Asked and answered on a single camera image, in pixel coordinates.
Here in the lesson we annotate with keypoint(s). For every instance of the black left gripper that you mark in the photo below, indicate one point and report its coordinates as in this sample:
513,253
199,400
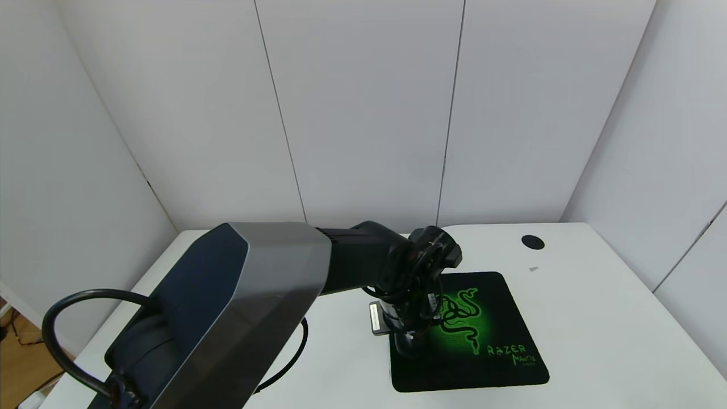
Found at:
377,318

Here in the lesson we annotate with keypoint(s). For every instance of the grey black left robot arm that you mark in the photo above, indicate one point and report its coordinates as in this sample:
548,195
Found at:
238,318

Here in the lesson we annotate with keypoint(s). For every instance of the black green snake mouse pad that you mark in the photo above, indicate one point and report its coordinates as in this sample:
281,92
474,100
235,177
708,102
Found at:
488,363

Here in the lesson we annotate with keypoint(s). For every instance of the black computer mouse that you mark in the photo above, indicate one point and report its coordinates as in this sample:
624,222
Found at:
410,347

